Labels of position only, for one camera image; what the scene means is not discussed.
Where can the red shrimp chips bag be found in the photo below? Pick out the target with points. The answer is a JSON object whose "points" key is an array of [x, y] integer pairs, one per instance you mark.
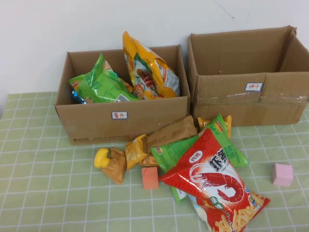
{"points": [[217, 174]]}

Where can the long brown snack packet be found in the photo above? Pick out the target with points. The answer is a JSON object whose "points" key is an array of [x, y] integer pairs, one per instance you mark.
{"points": [[169, 133]]}

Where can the yellow-orange snack bag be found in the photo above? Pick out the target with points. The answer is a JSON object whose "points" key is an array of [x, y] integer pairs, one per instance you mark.
{"points": [[202, 122]]}

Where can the small brown snack packet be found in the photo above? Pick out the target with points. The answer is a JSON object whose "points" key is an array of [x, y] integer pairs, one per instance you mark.
{"points": [[116, 169]]}

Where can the blue dotted snack bag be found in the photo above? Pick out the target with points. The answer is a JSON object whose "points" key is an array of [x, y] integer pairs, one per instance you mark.
{"points": [[76, 95]]}

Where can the white label with red writing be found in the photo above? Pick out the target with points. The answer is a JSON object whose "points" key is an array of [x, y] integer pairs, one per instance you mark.
{"points": [[254, 87], [119, 115]]}

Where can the large green chips bag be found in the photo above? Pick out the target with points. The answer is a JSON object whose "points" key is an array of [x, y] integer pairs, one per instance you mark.
{"points": [[173, 152]]}

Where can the small yellow chips packet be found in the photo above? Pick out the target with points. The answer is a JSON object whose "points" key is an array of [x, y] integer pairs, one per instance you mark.
{"points": [[134, 152]]}

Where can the cardboard box with printed text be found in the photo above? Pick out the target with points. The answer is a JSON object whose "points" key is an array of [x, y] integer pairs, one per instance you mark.
{"points": [[96, 125]]}

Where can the yellow chips bag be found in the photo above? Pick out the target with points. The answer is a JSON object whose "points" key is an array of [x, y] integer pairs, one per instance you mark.
{"points": [[144, 55]]}

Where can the orange foam cube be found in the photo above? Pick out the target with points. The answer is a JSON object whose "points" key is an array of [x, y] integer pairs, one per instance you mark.
{"points": [[150, 178]]}

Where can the taped cardboard box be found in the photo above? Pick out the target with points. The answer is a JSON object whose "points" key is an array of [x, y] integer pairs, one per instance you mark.
{"points": [[229, 108]]}

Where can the pink foam cube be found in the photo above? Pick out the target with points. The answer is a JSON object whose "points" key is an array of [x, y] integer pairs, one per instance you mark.
{"points": [[282, 175]]}

